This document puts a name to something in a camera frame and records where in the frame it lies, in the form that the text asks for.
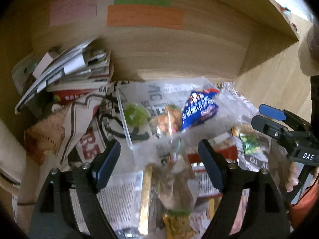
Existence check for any clear bag of brown snacks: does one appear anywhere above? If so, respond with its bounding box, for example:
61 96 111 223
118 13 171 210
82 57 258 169
150 158 200 213

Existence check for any small green snack packet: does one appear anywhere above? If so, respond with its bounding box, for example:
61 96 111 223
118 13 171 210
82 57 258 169
239 133 265 155

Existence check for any clear plastic container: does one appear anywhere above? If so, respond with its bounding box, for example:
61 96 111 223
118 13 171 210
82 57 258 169
115 77 226 151

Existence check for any person's right hand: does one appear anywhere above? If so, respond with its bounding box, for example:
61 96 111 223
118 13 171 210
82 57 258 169
285 163 319 193

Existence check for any yellow snack packet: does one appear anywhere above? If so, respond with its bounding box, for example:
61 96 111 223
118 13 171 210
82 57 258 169
162 209 197 239

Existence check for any orange paper note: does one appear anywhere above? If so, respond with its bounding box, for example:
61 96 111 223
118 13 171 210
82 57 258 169
107 5 185 30

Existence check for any orange snack packet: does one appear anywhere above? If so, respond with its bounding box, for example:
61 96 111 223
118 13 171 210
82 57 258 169
150 104 183 136

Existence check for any green paper note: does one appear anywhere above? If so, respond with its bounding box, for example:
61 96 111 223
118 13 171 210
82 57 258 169
113 0 172 7

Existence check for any stack of books and papers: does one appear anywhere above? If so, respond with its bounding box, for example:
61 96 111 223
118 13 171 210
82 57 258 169
14 38 115 115

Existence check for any wooden shelf unit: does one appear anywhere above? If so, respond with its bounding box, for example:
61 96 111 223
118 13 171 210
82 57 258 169
0 0 302 82

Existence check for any gold snack bar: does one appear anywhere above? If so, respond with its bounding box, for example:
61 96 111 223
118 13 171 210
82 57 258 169
138 166 154 236

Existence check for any red snack packet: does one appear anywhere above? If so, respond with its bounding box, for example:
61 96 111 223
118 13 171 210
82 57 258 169
187 147 238 170

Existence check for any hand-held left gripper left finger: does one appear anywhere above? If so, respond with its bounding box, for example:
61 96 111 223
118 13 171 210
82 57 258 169
30 139 122 239

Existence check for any green jelly snack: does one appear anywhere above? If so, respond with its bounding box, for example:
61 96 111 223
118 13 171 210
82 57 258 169
124 103 150 128

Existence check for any pink paper note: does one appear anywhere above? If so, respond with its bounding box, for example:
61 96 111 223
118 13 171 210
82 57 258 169
49 0 97 27

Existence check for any blue snack packet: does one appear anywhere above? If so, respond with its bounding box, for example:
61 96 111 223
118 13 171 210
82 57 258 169
181 88 221 132

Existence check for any tan patterned snack bag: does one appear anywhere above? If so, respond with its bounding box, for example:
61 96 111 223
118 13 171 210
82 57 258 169
24 108 73 165

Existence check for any orange cloth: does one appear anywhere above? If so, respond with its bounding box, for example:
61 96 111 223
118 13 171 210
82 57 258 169
287 179 319 229

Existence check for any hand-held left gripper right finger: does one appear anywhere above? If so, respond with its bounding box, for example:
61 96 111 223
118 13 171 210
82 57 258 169
198 139 291 239

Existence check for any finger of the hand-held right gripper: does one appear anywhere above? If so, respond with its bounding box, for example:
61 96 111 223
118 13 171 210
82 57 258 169
250 115 298 152
258 104 312 131

